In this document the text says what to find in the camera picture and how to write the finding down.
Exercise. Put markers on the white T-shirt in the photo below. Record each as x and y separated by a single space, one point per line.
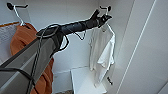
103 53

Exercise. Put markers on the paper sign orange edge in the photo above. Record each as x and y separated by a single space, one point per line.
6 36

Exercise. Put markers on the white clothes hanger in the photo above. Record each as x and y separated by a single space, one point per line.
19 18
108 26

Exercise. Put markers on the dark metal door hinge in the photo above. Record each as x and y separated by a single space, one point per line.
109 80

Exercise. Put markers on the white wardrobe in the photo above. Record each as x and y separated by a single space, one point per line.
66 13

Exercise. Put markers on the black wardrobe hook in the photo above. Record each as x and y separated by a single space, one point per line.
10 5
108 6

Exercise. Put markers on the white shelf compartment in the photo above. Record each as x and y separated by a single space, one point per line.
86 80

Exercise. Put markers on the orange garment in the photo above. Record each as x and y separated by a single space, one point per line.
20 41

